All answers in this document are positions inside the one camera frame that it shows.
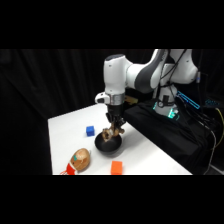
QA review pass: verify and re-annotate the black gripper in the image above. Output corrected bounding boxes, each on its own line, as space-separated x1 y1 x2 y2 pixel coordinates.
105 103 127 135

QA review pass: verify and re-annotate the small tan tiger toy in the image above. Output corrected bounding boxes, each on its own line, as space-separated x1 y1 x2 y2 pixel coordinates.
101 123 126 142

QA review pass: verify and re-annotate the black bowl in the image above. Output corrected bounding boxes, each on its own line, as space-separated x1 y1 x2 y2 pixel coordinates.
94 131 122 156

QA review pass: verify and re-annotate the blue cube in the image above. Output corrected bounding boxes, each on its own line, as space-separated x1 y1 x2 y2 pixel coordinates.
85 125 96 137

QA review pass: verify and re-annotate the orange cube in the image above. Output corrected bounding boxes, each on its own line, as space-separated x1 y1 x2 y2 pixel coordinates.
110 160 124 175

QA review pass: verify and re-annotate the black robot stand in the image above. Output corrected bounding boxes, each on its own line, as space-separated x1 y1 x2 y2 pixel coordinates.
122 99 216 176

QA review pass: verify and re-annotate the brown egg-shaped plush toy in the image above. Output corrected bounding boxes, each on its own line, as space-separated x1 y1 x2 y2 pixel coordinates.
59 147 93 176

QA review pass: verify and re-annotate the black curtain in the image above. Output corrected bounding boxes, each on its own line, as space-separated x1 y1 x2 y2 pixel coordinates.
0 49 224 176

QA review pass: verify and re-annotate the tan wrist bracket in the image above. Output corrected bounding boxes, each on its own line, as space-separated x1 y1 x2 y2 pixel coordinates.
124 95 138 105

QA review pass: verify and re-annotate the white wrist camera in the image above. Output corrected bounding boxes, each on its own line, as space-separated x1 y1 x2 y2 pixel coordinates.
94 92 111 105

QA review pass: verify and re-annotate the yellow cable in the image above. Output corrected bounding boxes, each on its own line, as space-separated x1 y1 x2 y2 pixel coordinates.
214 107 224 143

